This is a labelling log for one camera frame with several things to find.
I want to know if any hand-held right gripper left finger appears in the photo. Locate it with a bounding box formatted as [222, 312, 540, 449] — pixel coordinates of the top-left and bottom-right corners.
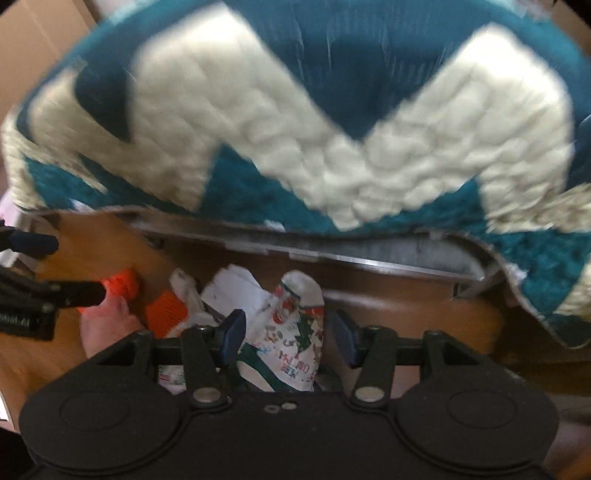
[93, 309, 247, 409]

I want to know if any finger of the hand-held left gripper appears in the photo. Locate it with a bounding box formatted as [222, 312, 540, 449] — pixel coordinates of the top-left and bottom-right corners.
[0, 268, 108, 311]
[0, 227, 59, 258]

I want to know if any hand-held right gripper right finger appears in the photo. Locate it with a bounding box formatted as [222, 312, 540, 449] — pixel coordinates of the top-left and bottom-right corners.
[331, 309, 483, 409]

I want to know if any pink and orange sock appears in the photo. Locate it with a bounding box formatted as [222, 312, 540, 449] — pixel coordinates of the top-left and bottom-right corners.
[78, 270, 192, 358]

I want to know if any white printed sock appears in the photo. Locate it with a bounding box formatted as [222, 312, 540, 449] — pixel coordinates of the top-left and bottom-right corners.
[158, 271, 327, 395]

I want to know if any teal and white blanket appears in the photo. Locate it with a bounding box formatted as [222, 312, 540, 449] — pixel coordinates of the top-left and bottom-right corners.
[0, 0, 591, 348]

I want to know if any grey metal bed frame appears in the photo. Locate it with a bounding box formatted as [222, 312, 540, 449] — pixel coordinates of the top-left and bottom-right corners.
[127, 208, 506, 298]

